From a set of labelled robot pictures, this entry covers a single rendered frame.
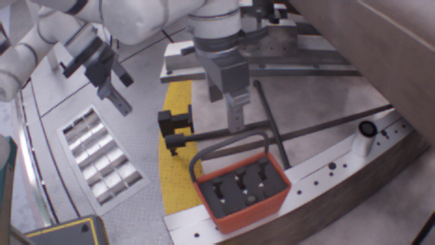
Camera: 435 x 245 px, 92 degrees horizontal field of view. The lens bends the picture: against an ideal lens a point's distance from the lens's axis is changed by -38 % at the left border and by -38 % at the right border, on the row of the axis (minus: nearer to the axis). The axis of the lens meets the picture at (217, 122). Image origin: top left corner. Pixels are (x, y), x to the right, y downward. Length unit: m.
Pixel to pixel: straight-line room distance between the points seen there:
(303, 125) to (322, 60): 0.53
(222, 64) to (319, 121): 1.14
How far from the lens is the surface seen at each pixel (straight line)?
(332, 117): 1.62
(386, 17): 0.86
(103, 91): 0.63
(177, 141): 1.46
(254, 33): 0.52
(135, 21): 0.34
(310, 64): 1.90
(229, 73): 0.49
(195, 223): 0.81
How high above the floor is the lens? 1.40
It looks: 44 degrees down
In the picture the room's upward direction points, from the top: 8 degrees counter-clockwise
